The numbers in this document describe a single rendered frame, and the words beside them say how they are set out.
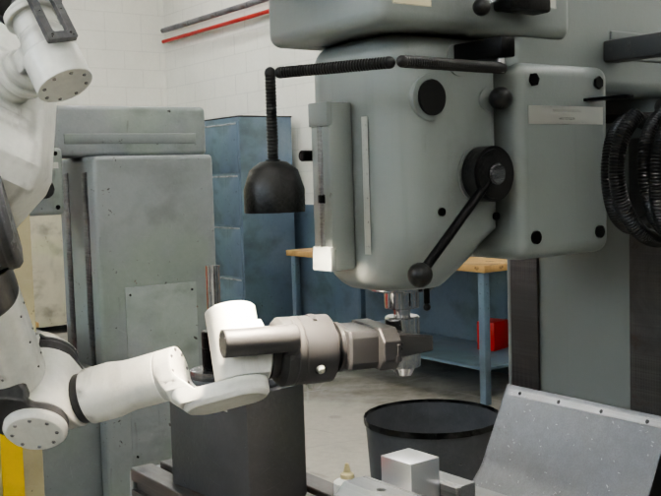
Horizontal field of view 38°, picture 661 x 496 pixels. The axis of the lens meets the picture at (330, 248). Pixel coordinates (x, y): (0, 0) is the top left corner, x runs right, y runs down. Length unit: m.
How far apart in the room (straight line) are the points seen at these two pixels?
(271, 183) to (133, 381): 0.31
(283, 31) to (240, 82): 8.52
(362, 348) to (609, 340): 0.46
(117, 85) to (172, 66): 0.65
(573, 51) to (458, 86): 0.21
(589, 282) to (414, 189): 0.46
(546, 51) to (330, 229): 0.38
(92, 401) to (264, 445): 0.39
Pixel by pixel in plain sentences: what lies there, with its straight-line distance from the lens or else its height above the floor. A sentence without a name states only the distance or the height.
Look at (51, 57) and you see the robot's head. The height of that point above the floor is 1.60.
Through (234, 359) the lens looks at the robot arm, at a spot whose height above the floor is 1.24.
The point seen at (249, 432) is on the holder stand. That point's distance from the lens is 1.53.
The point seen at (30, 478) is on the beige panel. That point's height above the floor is 0.62.
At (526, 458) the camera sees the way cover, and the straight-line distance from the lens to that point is 1.62.
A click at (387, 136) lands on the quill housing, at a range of 1.18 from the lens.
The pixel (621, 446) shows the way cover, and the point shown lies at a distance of 1.52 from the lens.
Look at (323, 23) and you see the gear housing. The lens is 1.21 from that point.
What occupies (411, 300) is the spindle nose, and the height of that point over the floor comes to 1.29.
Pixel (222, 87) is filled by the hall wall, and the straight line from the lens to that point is 10.10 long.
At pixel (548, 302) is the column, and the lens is 1.61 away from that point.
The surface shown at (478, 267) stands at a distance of 5.99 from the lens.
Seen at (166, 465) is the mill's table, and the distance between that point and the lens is 1.85.
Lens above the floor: 1.46
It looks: 4 degrees down
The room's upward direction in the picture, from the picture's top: 2 degrees counter-clockwise
